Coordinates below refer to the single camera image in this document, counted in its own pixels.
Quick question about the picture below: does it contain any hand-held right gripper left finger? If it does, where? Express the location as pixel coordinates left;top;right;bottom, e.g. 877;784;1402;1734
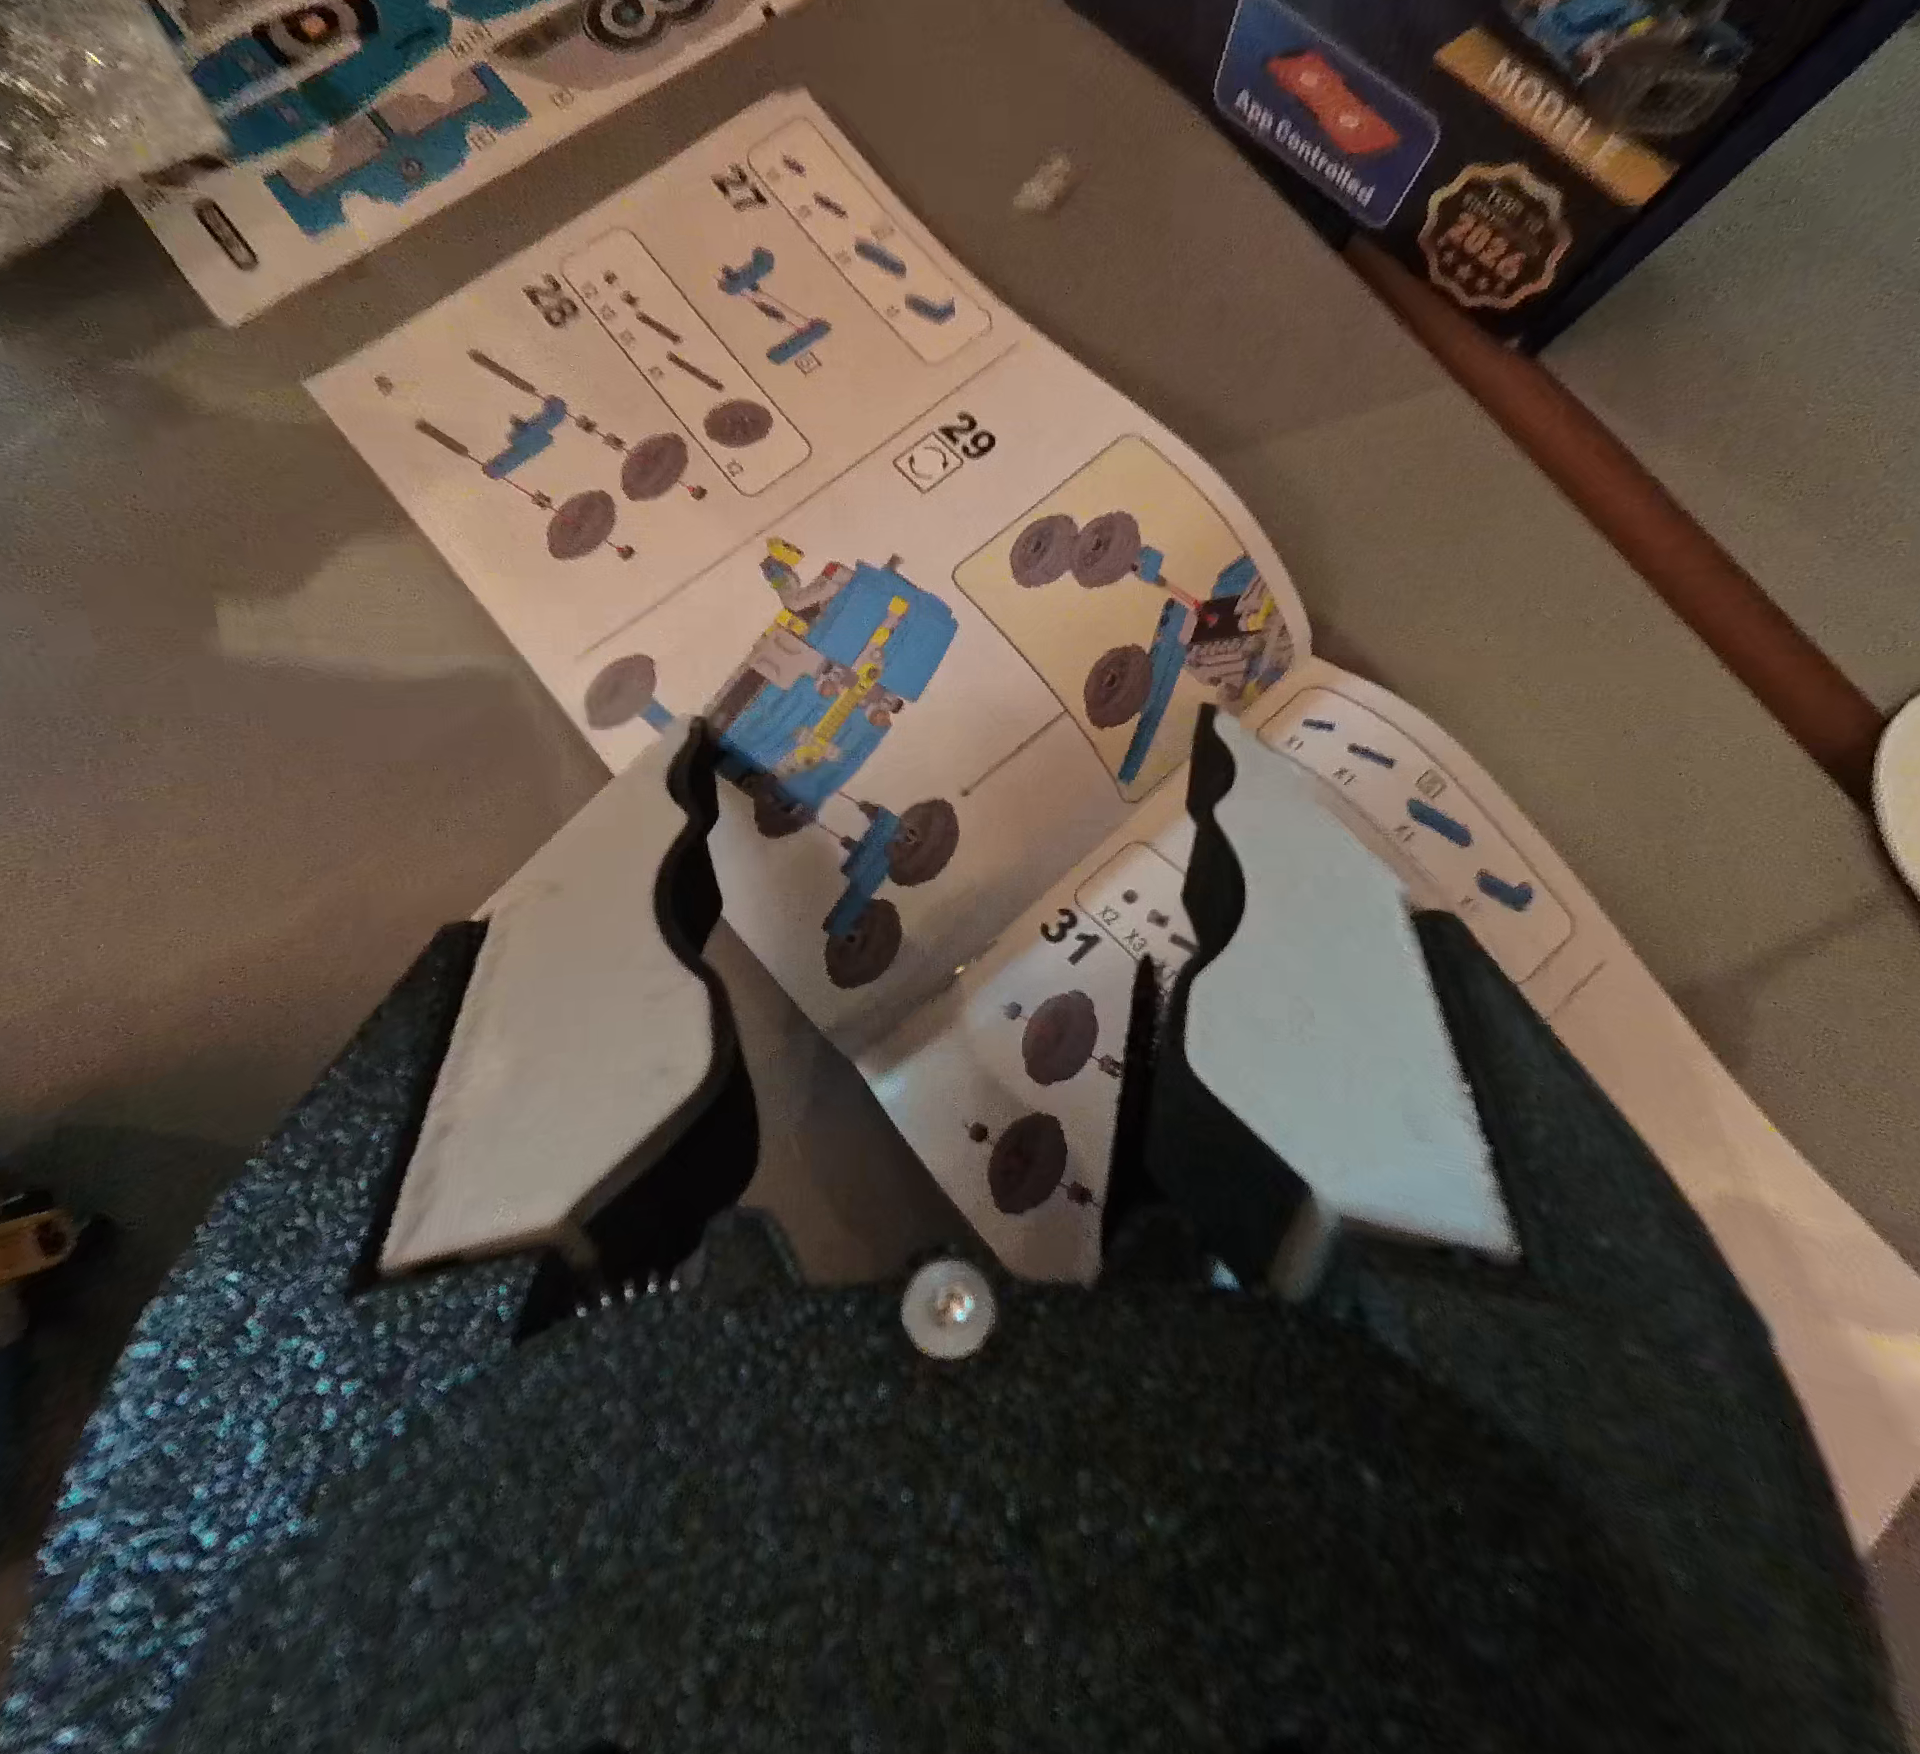
348;716;764;1340

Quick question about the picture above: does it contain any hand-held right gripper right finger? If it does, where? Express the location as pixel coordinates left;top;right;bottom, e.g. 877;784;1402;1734
1101;702;1526;1298

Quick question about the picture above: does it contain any grey desk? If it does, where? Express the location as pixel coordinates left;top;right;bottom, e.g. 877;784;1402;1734
0;0;1920;1577

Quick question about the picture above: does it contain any open instruction booklet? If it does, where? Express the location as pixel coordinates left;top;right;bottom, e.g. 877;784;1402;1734
301;87;1920;1560

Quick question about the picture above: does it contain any blue sticker sheet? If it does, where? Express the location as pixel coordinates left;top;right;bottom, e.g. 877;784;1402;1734
90;0;842;329

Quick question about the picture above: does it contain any dark blue robot kit box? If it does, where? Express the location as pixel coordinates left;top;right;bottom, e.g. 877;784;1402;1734
855;0;1920;352

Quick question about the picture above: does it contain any crinkled clear plastic bag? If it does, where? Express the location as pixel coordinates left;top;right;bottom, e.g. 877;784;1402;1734
0;0;227;263

